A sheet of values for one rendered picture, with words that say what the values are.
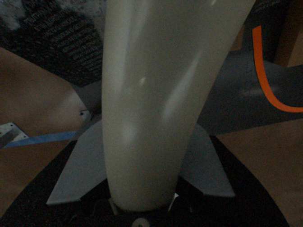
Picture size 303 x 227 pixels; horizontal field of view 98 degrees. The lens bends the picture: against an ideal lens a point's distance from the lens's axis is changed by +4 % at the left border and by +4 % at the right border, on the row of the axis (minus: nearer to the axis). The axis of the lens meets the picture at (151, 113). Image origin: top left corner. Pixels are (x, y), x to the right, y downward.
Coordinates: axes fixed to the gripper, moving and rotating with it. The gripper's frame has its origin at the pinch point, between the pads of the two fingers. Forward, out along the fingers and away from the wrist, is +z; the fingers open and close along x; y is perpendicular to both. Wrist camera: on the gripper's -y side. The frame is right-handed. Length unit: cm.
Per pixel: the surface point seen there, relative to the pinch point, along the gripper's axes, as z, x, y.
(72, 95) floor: 89, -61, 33
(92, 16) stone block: 14.9, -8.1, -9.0
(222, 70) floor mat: 82, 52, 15
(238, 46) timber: 69, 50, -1
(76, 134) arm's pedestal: 64, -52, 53
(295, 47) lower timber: 69, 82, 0
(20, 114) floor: 93, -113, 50
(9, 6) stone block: 11.5, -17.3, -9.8
